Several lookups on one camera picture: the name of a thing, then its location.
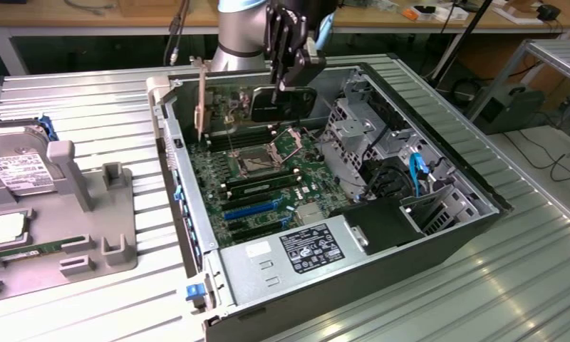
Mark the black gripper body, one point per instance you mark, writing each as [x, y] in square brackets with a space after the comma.
[319, 9]

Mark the green graphics card black cooler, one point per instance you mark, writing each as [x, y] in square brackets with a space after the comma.
[299, 107]

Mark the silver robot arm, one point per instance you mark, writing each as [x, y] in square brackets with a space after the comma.
[238, 35]

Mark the wooden desk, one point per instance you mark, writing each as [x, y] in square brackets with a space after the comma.
[371, 21]

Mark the orange and white box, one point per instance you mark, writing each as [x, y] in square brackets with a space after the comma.
[411, 13]

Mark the metal socket cover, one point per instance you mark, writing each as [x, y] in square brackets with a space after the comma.
[292, 139]

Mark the thin metal locking lever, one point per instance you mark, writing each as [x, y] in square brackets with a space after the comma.
[230, 142]

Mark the metal disk bay cage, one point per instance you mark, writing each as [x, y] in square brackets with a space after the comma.
[352, 142]

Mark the black stand pole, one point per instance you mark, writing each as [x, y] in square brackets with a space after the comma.
[464, 39]

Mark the CPU socket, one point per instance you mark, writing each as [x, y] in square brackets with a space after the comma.
[254, 162]

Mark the green motherboard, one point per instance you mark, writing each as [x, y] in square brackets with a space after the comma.
[323, 178]

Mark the installed RAM stick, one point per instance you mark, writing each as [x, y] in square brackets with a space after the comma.
[262, 187]

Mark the white cardboard box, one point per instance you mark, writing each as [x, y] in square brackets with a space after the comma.
[518, 12]

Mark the long black expansion slot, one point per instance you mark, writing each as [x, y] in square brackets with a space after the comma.
[252, 203]

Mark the small silver heatsink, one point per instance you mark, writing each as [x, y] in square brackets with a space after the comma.
[311, 212]

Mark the black power adapter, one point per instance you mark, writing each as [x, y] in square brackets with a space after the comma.
[550, 11]

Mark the dark grey box device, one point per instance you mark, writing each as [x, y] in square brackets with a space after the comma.
[518, 107]

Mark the short black expansion slot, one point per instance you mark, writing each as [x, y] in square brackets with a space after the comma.
[256, 226]
[259, 236]

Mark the grey power supply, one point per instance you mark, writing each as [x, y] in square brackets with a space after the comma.
[247, 270]

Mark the hard disk with blue carrier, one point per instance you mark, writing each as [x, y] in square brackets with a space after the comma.
[19, 171]

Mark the grey part rack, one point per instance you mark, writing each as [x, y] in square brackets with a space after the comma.
[53, 221]

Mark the open black PC case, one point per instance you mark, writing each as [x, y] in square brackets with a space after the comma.
[408, 270]

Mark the blue case latch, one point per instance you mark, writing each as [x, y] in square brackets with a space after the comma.
[194, 291]

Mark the silver CPU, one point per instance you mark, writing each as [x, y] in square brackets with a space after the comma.
[5, 229]

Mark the green loose RAM stick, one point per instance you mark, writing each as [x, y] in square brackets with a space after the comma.
[29, 251]

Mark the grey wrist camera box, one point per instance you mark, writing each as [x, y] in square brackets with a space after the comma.
[315, 64]

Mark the metal slat frame table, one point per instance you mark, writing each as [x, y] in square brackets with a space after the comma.
[566, 58]

